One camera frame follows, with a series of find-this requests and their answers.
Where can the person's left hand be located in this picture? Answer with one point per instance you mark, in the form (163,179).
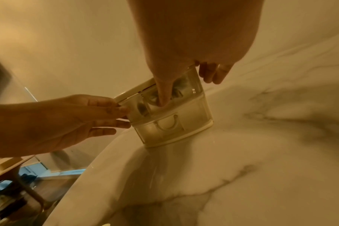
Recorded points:
(46,125)

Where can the person's right hand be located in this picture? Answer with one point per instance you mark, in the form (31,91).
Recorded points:
(197,33)

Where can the clear plastic dust bin container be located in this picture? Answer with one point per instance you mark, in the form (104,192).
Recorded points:
(172,119)

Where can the beige framed chair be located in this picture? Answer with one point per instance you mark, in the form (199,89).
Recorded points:
(15,189)

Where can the blue mat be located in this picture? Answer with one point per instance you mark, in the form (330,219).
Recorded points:
(50,172)

